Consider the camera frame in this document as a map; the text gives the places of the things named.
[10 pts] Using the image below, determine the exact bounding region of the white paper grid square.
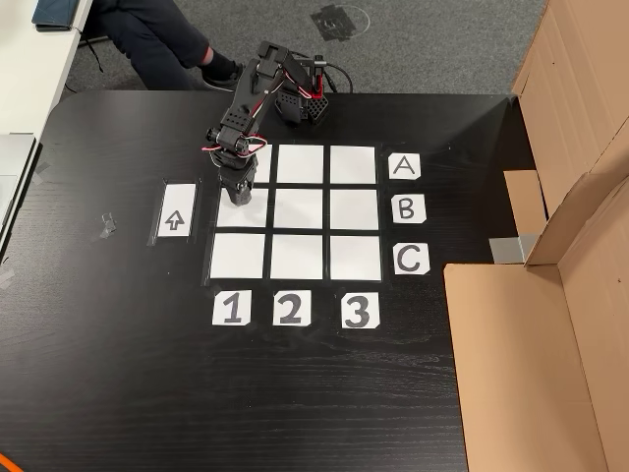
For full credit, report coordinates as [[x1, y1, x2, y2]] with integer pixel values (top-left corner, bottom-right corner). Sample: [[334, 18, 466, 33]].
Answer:
[[329, 145, 377, 185], [209, 233, 266, 280], [254, 144, 273, 184], [269, 234, 324, 280], [273, 188, 324, 230], [329, 189, 380, 231], [329, 235, 383, 281], [217, 188, 270, 229], [276, 144, 325, 184]]

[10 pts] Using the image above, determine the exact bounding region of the white arrow paper sheet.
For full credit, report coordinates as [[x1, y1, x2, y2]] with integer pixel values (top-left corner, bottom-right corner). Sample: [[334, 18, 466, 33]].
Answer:
[[156, 183, 197, 239]]

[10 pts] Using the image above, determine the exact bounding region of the paper sheet number 1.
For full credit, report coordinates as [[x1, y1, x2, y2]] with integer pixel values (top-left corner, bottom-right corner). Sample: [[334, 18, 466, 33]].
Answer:
[[211, 289, 253, 326]]

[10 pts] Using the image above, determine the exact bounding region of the red black bar clamp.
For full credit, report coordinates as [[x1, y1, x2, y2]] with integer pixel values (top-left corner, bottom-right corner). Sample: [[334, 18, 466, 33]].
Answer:
[[310, 54, 328, 99]]

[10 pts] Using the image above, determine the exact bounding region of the paper sheet number 2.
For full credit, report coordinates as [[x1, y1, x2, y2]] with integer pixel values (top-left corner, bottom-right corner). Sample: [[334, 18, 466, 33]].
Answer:
[[272, 289, 313, 326]]

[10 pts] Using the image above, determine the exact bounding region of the paper sheet letter A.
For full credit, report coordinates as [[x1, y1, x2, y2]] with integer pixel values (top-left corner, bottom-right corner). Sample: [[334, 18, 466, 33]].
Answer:
[[387, 152, 423, 181]]

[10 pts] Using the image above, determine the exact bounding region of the person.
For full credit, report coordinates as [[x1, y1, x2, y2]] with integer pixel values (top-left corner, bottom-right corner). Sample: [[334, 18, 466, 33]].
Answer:
[[89, 0, 246, 92]]

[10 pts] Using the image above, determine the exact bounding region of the paper sheet letter B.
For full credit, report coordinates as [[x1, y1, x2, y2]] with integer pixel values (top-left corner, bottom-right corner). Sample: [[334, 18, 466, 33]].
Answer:
[[391, 194, 427, 225]]

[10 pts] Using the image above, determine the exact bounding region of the paper sheet number 3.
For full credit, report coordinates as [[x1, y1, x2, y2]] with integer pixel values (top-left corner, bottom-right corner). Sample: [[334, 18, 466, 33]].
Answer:
[[341, 292, 381, 329]]

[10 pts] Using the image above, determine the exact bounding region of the paper sheet letter C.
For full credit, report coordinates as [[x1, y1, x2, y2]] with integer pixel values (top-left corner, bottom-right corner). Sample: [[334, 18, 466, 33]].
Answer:
[[392, 243, 431, 276]]

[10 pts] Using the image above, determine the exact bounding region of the dark floor tape patch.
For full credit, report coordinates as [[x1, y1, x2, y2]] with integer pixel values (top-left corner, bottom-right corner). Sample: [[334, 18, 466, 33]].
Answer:
[[310, 4, 371, 43]]

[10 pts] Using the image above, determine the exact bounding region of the white desk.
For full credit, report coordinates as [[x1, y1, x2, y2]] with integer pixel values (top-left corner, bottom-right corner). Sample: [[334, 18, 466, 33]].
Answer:
[[0, 0, 94, 137]]

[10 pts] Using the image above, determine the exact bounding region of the dark blue notebook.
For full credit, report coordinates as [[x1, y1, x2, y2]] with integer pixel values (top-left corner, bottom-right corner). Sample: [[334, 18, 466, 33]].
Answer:
[[31, 0, 81, 33]]

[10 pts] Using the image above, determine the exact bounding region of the brown cardboard screen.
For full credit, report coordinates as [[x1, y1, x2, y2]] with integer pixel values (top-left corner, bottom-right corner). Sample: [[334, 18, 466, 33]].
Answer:
[[443, 171, 629, 472], [503, 0, 629, 266]]

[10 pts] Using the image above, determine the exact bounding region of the black power cable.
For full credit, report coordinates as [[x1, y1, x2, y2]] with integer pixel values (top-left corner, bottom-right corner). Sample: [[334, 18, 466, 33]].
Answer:
[[321, 63, 355, 94]]

